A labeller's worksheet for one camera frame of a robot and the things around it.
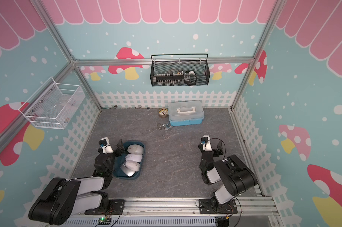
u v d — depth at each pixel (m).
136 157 0.90
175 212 0.74
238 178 0.45
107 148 0.75
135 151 0.89
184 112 1.02
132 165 0.85
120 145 0.80
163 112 1.16
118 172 0.85
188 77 0.91
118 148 0.80
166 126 1.06
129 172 0.87
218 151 0.79
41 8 0.69
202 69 0.94
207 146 0.77
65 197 0.47
